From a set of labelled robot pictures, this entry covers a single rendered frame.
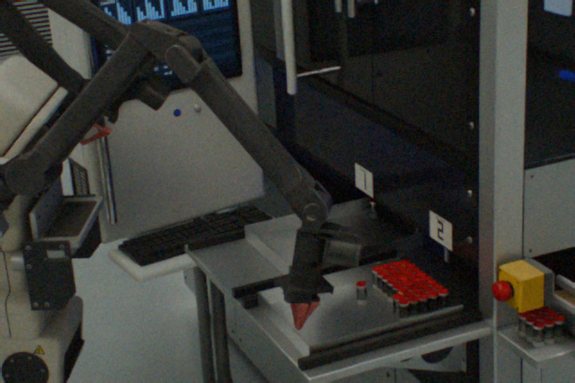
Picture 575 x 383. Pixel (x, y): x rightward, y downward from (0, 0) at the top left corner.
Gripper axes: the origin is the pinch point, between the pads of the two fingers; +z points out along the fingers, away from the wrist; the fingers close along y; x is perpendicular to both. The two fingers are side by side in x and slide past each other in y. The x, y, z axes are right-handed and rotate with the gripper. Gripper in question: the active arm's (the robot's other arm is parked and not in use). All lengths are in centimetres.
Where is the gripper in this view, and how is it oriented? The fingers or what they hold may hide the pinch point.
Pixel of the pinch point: (297, 325)
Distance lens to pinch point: 223.9
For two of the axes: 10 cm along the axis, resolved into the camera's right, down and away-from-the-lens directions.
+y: 9.0, -0.3, 4.3
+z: -1.3, 9.4, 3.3
